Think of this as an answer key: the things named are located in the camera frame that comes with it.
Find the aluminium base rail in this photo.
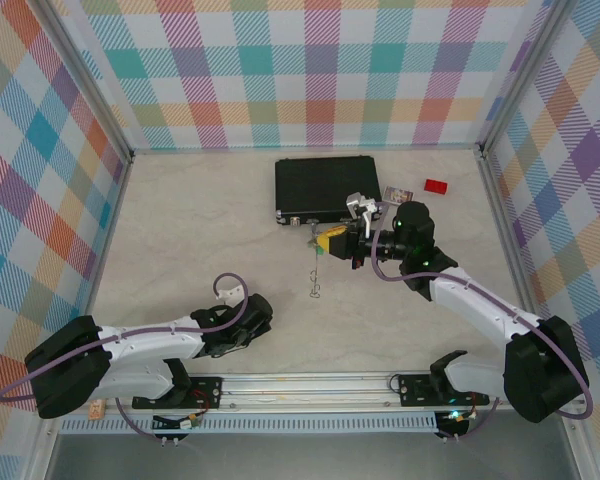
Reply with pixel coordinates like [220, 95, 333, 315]
[129, 373, 504, 412]

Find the black case with metal handle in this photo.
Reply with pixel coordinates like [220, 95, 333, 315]
[273, 156, 384, 241]

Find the playing card box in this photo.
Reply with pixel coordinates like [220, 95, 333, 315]
[382, 185, 415, 207]

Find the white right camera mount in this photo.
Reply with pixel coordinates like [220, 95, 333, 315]
[357, 197, 392, 224]

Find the aluminium floor frame rail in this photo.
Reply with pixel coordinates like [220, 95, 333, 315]
[27, 154, 134, 480]
[478, 152, 591, 480]
[129, 145, 484, 156]

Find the small black adapter box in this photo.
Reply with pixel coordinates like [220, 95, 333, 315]
[435, 409, 474, 437]
[152, 413, 202, 432]

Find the aluminium frame post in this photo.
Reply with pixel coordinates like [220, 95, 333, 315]
[40, 0, 135, 161]
[479, 0, 570, 156]

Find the grey slotted cable duct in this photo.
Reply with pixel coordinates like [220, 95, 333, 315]
[59, 412, 481, 435]

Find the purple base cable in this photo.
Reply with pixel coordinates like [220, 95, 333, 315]
[437, 399, 500, 442]
[114, 397, 181, 441]

